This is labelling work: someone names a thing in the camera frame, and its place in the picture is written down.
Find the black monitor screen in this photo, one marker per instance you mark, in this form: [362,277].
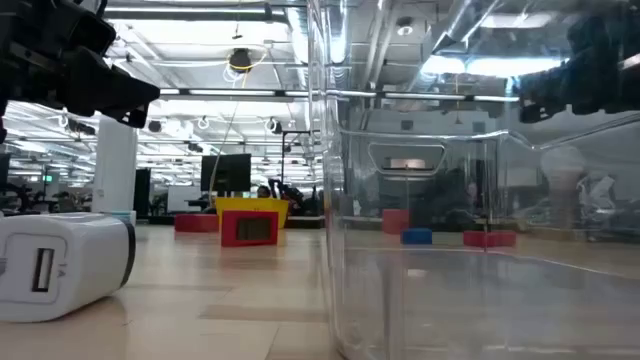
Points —
[225,172]

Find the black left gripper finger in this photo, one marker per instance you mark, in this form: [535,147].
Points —
[90,30]
[110,92]

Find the person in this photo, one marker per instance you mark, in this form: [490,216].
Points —
[263,192]

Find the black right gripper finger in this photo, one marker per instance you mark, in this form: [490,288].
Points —
[570,87]
[590,35]

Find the clear plastic bin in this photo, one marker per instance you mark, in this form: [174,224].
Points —
[450,300]

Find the white USB wall charger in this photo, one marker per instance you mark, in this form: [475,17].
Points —
[75,265]

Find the white square pillar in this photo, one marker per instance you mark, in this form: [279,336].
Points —
[115,165]

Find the yellow plastic basket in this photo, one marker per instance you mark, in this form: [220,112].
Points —
[235,204]

